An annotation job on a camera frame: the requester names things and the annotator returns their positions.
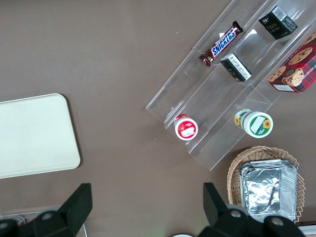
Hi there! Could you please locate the light wicker basket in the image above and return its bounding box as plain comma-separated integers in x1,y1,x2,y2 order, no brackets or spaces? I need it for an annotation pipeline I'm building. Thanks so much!
227,145,306,223

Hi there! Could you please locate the red shiny bottle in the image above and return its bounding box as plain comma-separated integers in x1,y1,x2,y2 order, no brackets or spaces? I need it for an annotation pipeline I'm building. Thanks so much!
14,215,34,227

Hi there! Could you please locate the clear acrylic stepped shelf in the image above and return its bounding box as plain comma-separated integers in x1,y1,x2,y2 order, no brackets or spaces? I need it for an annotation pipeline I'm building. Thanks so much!
145,0,316,171

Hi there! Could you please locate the red lid yogurt cup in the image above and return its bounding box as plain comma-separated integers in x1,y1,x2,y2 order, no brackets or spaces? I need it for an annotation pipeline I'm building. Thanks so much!
173,114,199,141

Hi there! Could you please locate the Snickers chocolate bar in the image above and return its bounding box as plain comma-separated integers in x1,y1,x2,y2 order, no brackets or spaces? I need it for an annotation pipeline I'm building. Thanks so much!
198,20,244,68

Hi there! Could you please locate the black box gold Face print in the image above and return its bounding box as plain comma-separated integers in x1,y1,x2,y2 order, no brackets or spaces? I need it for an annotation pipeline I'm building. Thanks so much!
258,5,299,40

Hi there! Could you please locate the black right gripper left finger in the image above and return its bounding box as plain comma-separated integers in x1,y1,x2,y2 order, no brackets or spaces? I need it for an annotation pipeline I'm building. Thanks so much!
24,182,93,237

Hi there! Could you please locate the black box white label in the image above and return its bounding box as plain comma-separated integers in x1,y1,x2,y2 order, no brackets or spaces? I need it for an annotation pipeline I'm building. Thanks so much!
219,52,253,82

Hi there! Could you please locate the green lid sunflower cup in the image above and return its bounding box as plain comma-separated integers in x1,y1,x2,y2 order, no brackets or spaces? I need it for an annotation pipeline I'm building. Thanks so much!
234,108,274,138

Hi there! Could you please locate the red tartan cookie box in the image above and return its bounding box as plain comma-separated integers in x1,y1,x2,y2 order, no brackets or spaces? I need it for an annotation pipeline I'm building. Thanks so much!
268,31,316,94

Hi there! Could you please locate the cream rectangular tray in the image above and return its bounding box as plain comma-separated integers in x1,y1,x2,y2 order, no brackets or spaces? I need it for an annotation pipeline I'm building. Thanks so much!
0,93,81,179

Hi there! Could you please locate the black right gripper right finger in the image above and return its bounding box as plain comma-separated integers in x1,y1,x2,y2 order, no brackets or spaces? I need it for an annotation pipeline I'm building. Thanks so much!
197,182,265,237

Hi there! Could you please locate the aluminium foil tray stack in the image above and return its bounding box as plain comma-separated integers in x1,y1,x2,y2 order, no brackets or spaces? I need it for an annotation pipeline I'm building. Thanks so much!
238,159,299,223

